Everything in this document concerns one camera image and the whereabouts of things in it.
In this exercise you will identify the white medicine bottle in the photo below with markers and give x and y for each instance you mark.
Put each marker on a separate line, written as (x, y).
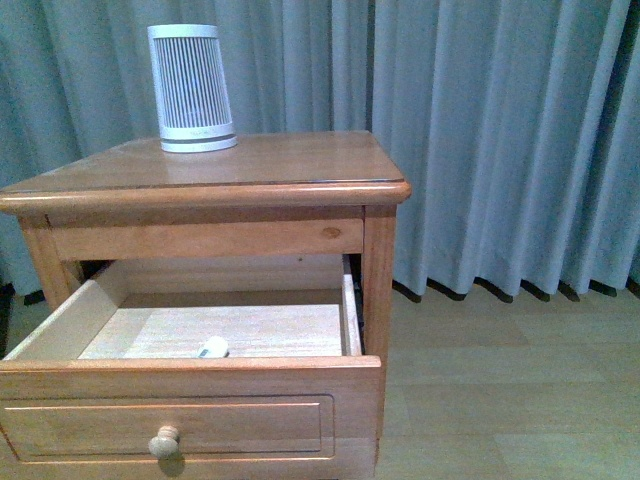
(214, 347)

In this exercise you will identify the wooden drawer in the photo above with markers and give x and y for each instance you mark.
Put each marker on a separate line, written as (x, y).
(112, 374)
(353, 459)

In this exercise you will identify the wooden nightstand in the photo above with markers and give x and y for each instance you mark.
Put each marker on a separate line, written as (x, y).
(272, 195)

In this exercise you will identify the white cylindrical air purifier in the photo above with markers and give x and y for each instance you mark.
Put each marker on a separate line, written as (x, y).
(192, 100)

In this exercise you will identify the grey curtain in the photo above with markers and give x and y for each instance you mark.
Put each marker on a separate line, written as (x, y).
(516, 122)

